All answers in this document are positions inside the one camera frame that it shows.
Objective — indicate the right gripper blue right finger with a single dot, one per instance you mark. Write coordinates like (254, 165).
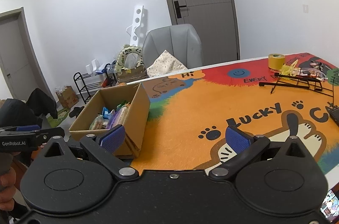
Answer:
(237, 139)

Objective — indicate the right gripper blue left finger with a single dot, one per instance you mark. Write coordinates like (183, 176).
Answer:
(112, 139)

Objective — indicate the purple long snack pack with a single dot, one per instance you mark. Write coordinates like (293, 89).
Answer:
(112, 121)

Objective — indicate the light green small packet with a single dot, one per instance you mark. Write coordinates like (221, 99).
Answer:
(122, 104)

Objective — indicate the white wafer clear pack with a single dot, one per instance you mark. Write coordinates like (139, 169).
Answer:
(98, 123)

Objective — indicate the blue snack packet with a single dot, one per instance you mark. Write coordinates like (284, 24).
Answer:
(107, 114)

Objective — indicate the yellow biscuit clear pack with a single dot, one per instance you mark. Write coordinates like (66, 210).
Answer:
(122, 114)

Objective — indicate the person left hand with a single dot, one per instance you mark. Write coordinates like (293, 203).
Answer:
(8, 183)

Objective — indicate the black clothes pile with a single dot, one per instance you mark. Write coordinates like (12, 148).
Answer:
(16, 113)

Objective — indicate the brown cardboard box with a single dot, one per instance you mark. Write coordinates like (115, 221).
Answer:
(130, 107)

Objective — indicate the colourful cartoon table mat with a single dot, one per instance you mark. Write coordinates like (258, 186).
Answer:
(189, 114)

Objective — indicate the small carton on floor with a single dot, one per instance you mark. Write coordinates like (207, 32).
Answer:
(67, 96)

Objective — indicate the small brown SF carton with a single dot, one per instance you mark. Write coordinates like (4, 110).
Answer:
(131, 75)

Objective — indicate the panda print neck pillow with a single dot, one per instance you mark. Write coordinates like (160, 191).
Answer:
(130, 57)

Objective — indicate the yellow plastic wrapper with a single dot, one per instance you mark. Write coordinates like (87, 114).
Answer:
(290, 70)

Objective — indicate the yellow tape roll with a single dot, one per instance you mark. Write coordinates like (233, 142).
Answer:
(276, 61)

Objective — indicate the dotted cream cushion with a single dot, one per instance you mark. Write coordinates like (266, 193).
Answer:
(165, 64)

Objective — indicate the black smartphone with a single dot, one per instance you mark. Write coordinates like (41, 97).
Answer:
(334, 114)

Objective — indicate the clear bag of trinkets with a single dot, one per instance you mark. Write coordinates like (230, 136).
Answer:
(314, 70)

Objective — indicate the lit phone screen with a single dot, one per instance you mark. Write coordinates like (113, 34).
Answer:
(330, 207)

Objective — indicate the grey upholstered chair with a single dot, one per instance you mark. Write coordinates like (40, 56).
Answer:
(181, 41)

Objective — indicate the black wire shoe rack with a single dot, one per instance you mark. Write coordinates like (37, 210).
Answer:
(88, 84)

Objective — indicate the black wire stand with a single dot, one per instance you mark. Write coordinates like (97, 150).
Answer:
(299, 82)

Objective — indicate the white perforated bracket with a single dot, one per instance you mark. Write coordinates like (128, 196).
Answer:
(136, 29)

